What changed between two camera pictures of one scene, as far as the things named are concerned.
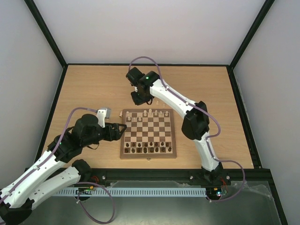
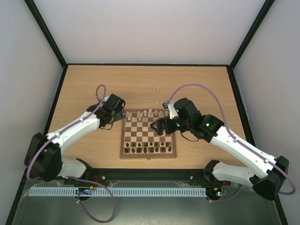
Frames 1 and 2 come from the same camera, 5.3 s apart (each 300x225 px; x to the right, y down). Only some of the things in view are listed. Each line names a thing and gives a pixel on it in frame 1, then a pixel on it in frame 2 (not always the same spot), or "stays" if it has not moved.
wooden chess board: [149, 134] stays
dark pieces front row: [138, 150] stays
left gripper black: [117, 135] to [120, 115]
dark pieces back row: [146, 144] stays
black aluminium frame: [228, 177] stays
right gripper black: [138, 99] to [164, 125]
